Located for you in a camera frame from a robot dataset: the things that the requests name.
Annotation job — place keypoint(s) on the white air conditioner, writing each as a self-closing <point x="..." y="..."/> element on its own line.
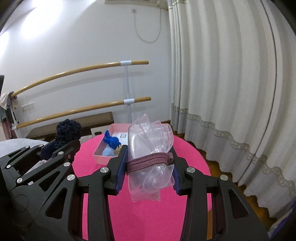
<point x="134" y="1"/>

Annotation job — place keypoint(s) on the black scrunchie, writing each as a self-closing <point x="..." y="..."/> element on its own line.
<point x="68" y="131"/>

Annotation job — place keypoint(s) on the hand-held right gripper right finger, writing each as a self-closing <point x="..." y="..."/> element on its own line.
<point x="177" y="183"/>

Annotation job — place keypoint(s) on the white curtain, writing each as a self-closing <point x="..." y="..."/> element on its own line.
<point x="231" y="81"/>

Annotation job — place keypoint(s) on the white printed paper sheet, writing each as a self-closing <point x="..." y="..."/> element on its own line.
<point x="119" y="135"/>

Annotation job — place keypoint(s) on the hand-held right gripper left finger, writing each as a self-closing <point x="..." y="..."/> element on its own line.
<point x="121" y="166"/>

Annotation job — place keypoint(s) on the short wooden ballet bar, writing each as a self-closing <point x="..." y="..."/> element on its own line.
<point x="142" y="99"/>

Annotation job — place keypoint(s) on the tan scrunchie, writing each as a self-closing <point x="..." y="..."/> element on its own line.
<point x="118" y="150"/>

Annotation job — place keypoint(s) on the blue yarn knot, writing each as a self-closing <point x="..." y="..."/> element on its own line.
<point x="113" y="141"/>

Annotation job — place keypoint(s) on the dark wooden bench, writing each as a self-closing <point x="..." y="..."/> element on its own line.
<point x="92" y="120"/>

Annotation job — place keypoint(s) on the light blue fabric ball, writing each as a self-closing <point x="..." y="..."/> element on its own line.
<point x="107" y="151"/>

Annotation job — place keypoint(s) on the white drawer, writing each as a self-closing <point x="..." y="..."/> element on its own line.
<point x="97" y="132"/>

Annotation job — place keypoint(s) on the white wall switch panel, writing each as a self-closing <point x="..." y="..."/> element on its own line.
<point x="27" y="108"/>

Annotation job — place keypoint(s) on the short white bar post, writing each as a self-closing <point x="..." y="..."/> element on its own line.
<point x="15" y="127"/>

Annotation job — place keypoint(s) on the tall white bar post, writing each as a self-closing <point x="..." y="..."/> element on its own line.
<point x="126" y="81"/>

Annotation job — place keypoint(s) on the pink cardboard box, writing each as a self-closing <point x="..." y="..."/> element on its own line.
<point x="101" y="158"/>

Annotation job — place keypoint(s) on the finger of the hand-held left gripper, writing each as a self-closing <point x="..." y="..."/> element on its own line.
<point x="64" y="157"/>
<point x="47" y="151"/>

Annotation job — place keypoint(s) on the hanging clothes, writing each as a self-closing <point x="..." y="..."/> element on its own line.
<point x="5" y="99"/>

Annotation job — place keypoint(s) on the long wooden ballet bar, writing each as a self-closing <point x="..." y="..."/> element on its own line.
<point x="141" y="62"/>

